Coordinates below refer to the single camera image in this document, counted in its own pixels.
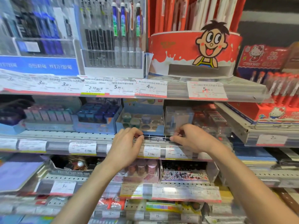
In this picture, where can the person's left hand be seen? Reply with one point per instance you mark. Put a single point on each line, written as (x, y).
(121, 151)

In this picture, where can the person's right hand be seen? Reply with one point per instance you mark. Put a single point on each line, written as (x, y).
(198, 139)

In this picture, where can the person's left thumb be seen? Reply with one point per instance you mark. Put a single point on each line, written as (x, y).
(138, 143)

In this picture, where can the person's right thumb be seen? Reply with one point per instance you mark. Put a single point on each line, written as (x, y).
(178, 138)

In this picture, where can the black marker pen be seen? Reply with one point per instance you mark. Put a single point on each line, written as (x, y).
(155, 137)

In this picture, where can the person's right forearm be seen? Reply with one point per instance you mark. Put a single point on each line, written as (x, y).
(247, 184)

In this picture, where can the person's left forearm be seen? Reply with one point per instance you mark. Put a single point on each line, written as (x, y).
(88, 193)

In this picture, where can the clear plastic box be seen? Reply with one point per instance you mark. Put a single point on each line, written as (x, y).
(178, 118)

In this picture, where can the blue tray of round pots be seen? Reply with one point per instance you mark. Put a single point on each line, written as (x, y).
(142, 121)

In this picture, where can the pink round containers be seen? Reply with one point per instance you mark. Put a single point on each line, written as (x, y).
(144, 169)

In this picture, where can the scribbled white marker box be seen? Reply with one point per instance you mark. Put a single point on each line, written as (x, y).
(184, 174)

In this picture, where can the pile of clear red packets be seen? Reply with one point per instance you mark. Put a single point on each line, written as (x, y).
(212, 121)

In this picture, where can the blue box of ink bottles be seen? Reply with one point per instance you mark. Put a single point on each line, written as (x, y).
(98, 118)

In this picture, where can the long white price label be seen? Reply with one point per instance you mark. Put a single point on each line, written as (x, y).
(186, 193)

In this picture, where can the grey metal shelf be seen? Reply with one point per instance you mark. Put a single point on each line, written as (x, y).
(245, 88)
(98, 184)
(243, 132)
(58, 138)

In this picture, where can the row of white price labels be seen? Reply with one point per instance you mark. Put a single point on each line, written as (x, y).
(121, 87)

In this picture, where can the clear tray of small items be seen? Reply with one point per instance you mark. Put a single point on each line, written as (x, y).
(72, 165)

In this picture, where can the clear pen display box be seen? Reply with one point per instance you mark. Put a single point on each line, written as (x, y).
(112, 60)

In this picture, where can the red cartoon boy display stand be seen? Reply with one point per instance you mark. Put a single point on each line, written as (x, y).
(177, 51)

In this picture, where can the red cat print display box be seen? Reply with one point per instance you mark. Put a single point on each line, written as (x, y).
(268, 114)

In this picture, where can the row of red capped pens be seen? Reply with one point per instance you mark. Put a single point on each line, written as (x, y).
(280, 88)

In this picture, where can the row of black clear pens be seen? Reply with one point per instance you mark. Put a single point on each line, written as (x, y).
(109, 27)

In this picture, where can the purple notebook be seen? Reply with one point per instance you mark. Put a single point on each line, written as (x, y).
(18, 174)

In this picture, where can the blue pen display box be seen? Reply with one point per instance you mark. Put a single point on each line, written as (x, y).
(39, 62)

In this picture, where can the row of red white pens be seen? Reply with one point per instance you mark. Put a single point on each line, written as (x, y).
(193, 11)

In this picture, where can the row of dark blue pens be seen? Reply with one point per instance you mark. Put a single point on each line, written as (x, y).
(39, 25)

